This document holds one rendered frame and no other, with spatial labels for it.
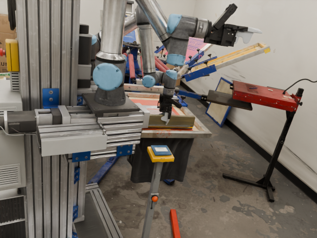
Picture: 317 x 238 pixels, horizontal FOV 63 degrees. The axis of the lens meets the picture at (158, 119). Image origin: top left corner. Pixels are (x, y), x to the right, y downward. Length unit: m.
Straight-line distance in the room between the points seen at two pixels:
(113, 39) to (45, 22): 0.36
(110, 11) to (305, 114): 2.88
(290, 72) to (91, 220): 2.90
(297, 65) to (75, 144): 3.06
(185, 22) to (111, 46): 0.30
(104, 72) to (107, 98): 0.20
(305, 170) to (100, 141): 2.81
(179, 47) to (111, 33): 0.27
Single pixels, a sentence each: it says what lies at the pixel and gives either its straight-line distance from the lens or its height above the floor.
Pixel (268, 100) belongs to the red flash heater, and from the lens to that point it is 2.67.
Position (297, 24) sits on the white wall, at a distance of 3.84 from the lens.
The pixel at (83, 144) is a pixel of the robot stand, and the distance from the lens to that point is 1.14.
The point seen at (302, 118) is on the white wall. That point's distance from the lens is 3.56.
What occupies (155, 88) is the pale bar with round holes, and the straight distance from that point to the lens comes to 2.42.
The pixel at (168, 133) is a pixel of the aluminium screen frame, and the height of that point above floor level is 0.98.
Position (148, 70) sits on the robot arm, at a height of 1.37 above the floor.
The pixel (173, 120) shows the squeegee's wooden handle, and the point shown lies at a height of 1.03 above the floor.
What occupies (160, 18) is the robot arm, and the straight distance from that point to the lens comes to 1.17.
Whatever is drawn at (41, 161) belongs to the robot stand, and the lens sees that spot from 1.54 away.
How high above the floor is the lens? 1.70
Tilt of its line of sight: 23 degrees down
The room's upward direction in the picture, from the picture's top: 10 degrees clockwise
